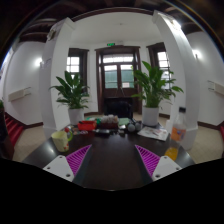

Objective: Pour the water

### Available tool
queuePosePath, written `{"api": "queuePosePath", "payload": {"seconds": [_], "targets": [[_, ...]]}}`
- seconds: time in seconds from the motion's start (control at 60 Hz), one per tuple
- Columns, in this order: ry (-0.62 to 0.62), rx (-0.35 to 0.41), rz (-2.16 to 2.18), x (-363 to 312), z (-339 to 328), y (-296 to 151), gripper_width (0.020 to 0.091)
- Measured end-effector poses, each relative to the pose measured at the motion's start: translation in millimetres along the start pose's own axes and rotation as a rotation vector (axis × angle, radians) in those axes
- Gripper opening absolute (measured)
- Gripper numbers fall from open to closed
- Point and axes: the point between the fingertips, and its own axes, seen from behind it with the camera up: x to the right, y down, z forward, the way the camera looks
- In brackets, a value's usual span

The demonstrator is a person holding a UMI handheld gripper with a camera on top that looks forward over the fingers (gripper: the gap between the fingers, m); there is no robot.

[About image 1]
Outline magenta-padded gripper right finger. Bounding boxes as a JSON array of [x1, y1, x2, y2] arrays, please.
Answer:
[[133, 144, 183, 186]]

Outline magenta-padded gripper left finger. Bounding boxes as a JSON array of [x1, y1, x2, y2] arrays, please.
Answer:
[[43, 143, 94, 188]]

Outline orange drink plastic bottle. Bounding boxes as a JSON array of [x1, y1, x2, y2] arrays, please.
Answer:
[[164, 106, 188, 162]]

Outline pale yellow mug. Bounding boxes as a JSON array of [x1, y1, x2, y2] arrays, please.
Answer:
[[50, 129, 74, 153]]

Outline white printed paper leaflet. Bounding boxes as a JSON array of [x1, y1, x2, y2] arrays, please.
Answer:
[[137, 125, 170, 142]]

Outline grey headphones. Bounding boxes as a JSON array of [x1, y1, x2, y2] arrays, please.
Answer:
[[126, 120, 143, 133]]

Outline green cloth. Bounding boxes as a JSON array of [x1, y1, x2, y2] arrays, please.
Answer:
[[118, 117, 132, 127]]

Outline broad-leaf plant in white pot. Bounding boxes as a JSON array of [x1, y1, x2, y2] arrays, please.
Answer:
[[131, 60, 185, 127], [49, 70, 91, 126]]

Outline black chair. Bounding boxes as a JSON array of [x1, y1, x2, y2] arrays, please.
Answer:
[[103, 97, 134, 119]]

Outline dark wooden double door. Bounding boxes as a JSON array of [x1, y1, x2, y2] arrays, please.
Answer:
[[94, 45, 143, 114]]

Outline dark-framed window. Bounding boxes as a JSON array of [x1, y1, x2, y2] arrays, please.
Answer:
[[146, 42, 174, 89], [65, 48, 90, 94]]

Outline dark wooden stair post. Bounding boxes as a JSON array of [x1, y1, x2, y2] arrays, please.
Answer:
[[0, 99, 15, 161]]

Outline white wall-mounted unit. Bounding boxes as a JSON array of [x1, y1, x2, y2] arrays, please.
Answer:
[[7, 87, 32, 102], [207, 79, 224, 98]]

